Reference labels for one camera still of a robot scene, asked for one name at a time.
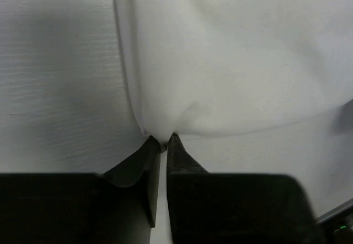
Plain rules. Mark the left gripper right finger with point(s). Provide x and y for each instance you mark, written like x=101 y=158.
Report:
x=209 y=207

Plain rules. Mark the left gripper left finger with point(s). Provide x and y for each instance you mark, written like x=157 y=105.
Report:
x=118 y=206

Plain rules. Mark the white Coca-Cola t-shirt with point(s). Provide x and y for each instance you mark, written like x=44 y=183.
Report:
x=229 y=67

